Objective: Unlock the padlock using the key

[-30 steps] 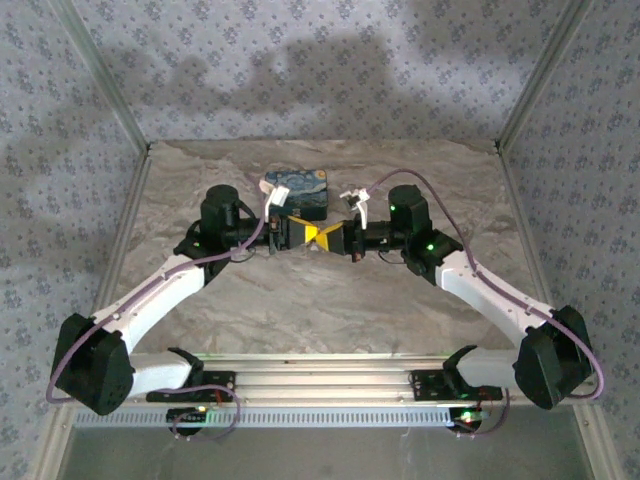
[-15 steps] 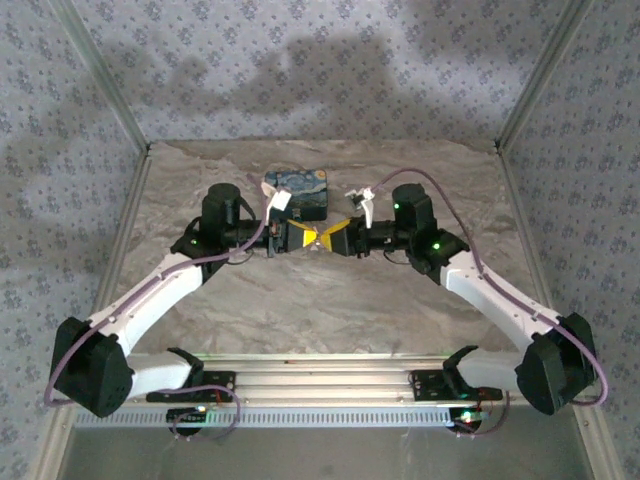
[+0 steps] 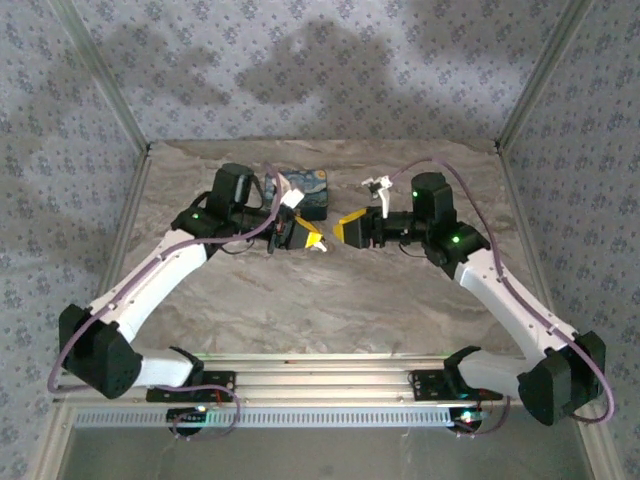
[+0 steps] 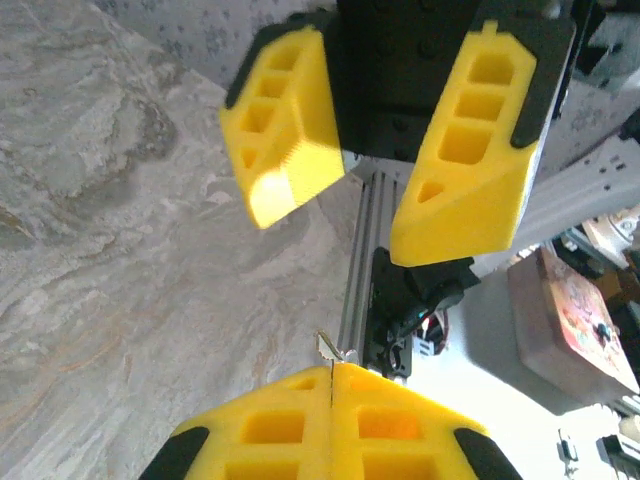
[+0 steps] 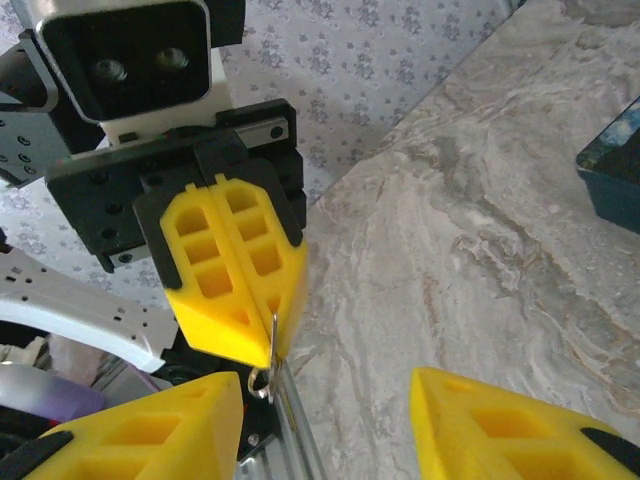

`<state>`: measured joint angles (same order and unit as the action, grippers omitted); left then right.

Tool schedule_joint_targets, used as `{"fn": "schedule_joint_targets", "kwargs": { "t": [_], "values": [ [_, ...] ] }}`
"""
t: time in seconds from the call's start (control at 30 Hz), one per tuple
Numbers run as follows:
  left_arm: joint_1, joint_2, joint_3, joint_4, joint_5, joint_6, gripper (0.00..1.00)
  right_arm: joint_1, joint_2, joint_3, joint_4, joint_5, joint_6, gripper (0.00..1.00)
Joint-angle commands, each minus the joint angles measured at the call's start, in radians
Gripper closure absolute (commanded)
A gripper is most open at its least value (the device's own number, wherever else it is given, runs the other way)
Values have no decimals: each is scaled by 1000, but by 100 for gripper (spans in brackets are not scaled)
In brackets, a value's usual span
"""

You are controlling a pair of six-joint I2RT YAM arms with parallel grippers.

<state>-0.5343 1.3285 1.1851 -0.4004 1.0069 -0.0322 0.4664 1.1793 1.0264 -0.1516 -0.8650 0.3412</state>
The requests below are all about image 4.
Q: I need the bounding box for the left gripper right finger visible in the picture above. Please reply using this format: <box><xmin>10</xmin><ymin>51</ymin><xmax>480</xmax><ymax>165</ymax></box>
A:
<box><xmin>330</xmin><ymin>362</ymin><xmax>524</xmax><ymax>480</ymax></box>

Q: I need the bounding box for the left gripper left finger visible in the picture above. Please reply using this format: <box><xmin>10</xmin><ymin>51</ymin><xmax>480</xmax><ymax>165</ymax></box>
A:
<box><xmin>139</xmin><ymin>364</ymin><xmax>333</xmax><ymax>480</ymax></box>

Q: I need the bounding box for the small silver key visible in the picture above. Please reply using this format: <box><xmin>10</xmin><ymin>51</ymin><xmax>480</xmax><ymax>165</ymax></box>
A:
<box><xmin>314</xmin><ymin>329</ymin><xmax>359</xmax><ymax>406</ymax></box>

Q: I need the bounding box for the grey slotted metal strut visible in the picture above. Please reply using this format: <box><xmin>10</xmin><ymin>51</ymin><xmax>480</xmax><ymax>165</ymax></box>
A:
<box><xmin>519</xmin><ymin>134</ymin><xmax>640</xmax><ymax>241</ymax></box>

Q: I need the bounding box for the brown printed tin box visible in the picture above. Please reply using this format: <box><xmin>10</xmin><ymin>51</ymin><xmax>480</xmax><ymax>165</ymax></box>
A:
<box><xmin>507</xmin><ymin>247</ymin><xmax>640</xmax><ymax>407</ymax></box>

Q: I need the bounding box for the right base red wire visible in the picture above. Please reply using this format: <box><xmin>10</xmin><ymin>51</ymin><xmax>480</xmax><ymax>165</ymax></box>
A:
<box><xmin>422</xmin><ymin>309</ymin><xmax>452</xmax><ymax>357</ymax></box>

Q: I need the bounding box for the aluminium rail beam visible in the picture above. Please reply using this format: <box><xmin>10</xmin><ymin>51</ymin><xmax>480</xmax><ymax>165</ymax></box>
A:
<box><xmin>338</xmin><ymin>169</ymin><xmax>407</xmax><ymax>374</ymax></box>

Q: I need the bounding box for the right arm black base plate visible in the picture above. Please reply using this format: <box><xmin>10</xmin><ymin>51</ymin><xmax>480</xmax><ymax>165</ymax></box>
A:
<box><xmin>363</xmin><ymin>246</ymin><xmax>417</xmax><ymax>385</ymax></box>

